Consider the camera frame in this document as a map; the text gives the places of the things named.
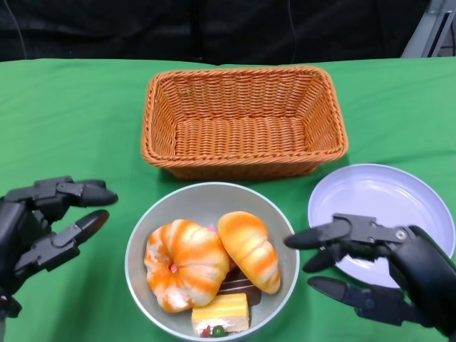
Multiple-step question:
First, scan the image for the chocolate cake slice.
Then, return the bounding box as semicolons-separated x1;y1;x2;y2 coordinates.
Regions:
220;269;263;307

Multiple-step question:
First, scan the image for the orange wicker basket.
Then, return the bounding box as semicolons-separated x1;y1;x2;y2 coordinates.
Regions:
141;66;349;181

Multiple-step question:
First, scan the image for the grey aluminium frame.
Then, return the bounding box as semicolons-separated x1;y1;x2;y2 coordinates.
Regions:
400;0;456;58

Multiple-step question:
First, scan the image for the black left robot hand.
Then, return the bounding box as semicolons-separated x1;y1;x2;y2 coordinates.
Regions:
0;175;119;295

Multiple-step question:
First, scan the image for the yellow layered cake slice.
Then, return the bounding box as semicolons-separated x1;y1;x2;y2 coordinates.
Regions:
191;292;251;338

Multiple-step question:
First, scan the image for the pink cake slice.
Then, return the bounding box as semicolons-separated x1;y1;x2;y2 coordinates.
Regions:
204;222;238;274

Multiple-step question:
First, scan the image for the black backdrop curtain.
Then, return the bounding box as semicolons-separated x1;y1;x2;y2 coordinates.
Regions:
0;0;428;67

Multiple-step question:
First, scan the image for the lavender round plate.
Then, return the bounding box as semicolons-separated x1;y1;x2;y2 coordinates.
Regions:
307;163;456;290

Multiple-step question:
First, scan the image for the round ring-shaped orange bread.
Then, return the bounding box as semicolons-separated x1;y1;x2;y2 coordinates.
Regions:
144;219;231;314

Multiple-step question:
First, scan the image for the grey round bowl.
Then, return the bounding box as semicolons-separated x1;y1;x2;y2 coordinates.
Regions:
124;182;299;341

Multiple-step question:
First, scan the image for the green tablecloth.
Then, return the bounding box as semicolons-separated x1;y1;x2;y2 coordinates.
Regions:
0;56;456;342

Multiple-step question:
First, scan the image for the oval orange bread roll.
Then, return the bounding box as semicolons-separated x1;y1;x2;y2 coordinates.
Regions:
217;211;281;295

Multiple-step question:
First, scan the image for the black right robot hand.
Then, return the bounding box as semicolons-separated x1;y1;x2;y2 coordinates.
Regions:
284;212;456;338

